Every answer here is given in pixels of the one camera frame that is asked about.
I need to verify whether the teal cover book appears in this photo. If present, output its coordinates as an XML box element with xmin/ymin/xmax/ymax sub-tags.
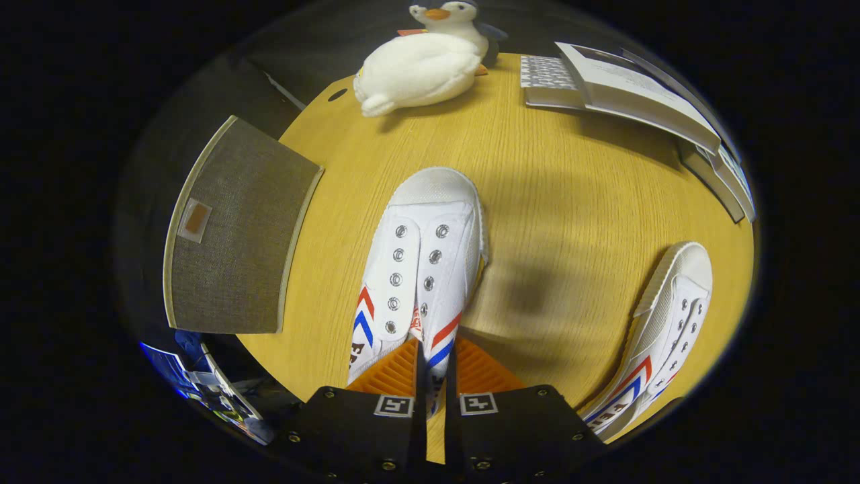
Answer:
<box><xmin>712</xmin><ymin>145</ymin><xmax>757</xmax><ymax>223</ymax></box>

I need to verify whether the blue cloth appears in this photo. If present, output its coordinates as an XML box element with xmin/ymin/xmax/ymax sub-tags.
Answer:
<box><xmin>176</xmin><ymin>329</ymin><xmax>212</xmax><ymax>370</ymax></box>

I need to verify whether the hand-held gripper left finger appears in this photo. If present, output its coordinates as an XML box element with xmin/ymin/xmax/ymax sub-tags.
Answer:
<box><xmin>269</xmin><ymin>338</ymin><xmax>428</xmax><ymax>484</ymax></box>

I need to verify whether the grey patterned book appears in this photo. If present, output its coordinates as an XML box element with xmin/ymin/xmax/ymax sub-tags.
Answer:
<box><xmin>519</xmin><ymin>55</ymin><xmax>585</xmax><ymax>110</ymax></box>

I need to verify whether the white portrait cover book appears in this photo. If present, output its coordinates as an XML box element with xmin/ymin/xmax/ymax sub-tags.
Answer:
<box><xmin>556</xmin><ymin>42</ymin><xmax>723</xmax><ymax>155</ymax></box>

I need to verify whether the white canvas shoe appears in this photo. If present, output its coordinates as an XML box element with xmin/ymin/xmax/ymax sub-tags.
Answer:
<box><xmin>347</xmin><ymin>167</ymin><xmax>488</xmax><ymax>417</ymax></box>
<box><xmin>579</xmin><ymin>242</ymin><xmax>713</xmax><ymax>442</ymax></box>

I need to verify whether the grey fabric storage box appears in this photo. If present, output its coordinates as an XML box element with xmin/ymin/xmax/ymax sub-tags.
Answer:
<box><xmin>165</xmin><ymin>116</ymin><xmax>325</xmax><ymax>335</ymax></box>

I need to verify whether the blue printed board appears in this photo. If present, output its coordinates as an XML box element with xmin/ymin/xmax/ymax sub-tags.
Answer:
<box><xmin>140</xmin><ymin>341</ymin><xmax>273</xmax><ymax>444</ymax></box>

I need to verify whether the penguin plush toy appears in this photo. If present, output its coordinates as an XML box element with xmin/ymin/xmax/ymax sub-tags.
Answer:
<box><xmin>398</xmin><ymin>0</ymin><xmax>508</xmax><ymax>76</ymax></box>

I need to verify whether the white round plush toy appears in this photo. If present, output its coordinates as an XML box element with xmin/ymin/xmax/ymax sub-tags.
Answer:
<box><xmin>353</xmin><ymin>32</ymin><xmax>482</xmax><ymax>118</ymax></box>

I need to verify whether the blue cover book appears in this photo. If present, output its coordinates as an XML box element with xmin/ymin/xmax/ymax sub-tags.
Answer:
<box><xmin>621</xmin><ymin>48</ymin><xmax>740</xmax><ymax>162</ymax></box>

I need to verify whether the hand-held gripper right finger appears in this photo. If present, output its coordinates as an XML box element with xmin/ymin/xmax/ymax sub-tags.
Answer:
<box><xmin>445</xmin><ymin>338</ymin><xmax>605</xmax><ymax>484</ymax></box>

